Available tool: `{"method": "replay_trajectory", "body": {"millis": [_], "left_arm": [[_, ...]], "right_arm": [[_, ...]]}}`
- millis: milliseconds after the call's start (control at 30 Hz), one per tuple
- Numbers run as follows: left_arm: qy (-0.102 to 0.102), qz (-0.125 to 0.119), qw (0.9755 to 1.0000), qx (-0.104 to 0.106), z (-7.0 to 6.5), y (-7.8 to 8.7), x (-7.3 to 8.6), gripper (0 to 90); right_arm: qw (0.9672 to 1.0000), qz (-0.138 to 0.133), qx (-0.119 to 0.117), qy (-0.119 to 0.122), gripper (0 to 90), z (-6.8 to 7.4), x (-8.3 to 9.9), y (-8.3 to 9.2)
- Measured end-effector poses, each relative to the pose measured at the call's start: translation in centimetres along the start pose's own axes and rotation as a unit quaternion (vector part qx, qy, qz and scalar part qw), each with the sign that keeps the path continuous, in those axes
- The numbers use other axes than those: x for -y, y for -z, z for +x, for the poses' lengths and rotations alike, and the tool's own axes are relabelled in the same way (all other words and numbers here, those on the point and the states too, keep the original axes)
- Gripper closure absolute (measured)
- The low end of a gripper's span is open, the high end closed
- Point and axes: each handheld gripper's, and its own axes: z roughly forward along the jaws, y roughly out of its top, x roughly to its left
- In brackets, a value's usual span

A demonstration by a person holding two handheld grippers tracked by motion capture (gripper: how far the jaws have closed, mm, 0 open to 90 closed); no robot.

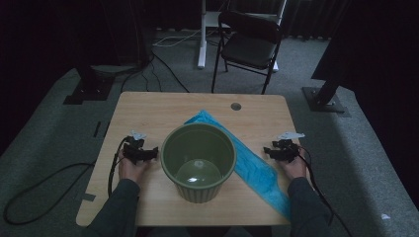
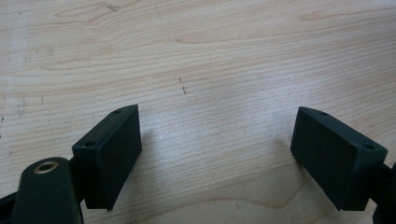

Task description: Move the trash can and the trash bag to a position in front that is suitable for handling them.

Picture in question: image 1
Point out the person's right hand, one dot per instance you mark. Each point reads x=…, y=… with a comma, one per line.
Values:
x=294, y=169

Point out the black stand with square base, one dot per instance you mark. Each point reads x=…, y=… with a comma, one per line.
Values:
x=89, y=89

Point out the white paper scrap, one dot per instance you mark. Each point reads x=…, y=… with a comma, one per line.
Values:
x=385, y=216

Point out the blue plastic bag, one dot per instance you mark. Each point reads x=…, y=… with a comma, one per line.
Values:
x=257, y=171

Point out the black tape strip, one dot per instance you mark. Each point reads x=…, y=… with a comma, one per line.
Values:
x=97, y=129

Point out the black slanted post with base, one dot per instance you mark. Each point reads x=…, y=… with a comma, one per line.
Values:
x=324, y=98

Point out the white desk frame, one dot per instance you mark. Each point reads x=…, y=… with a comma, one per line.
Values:
x=202, y=39

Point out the green ribbed plastic bin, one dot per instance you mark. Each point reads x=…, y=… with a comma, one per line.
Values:
x=184, y=144

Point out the black folding chair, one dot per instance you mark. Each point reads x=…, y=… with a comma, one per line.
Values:
x=248, y=49

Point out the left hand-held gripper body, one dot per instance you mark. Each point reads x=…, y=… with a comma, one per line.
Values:
x=133, y=144

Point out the grey tape piece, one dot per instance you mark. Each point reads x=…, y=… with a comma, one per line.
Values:
x=88, y=197

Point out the person's left hand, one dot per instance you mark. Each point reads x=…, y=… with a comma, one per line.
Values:
x=130, y=171

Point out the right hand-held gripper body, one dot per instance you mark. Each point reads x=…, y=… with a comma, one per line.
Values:
x=290, y=148

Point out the dark curtain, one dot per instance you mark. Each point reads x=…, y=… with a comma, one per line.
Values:
x=378, y=49

